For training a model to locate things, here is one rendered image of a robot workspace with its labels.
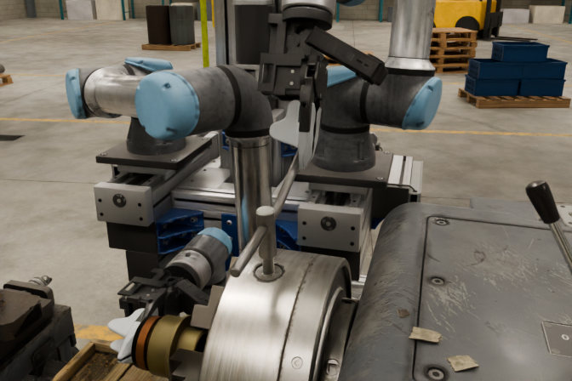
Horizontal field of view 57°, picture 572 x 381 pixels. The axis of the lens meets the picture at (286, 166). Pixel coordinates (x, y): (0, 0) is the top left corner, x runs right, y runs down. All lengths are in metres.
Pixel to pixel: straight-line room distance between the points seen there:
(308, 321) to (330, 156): 0.66
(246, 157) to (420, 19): 0.45
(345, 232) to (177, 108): 0.46
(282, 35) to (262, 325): 0.38
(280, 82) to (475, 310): 0.37
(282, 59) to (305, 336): 0.35
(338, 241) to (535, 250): 0.51
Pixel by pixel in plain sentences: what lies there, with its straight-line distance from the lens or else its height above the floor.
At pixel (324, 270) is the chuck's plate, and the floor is 1.24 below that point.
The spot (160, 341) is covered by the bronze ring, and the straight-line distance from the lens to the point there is 0.78.
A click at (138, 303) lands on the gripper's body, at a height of 1.10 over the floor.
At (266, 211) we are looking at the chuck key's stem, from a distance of 0.62.
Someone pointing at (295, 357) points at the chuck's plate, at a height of 1.19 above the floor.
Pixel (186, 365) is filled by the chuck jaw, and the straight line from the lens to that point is 0.74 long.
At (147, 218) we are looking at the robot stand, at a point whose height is 1.05.
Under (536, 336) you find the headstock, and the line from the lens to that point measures 0.58.
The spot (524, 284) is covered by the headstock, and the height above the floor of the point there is 1.25.
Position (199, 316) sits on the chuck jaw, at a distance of 0.79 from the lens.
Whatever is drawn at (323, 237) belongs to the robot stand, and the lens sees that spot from 1.15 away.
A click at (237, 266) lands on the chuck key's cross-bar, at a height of 1.30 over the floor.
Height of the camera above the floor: 1.57
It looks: 19 degrees down
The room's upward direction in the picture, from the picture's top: straight up
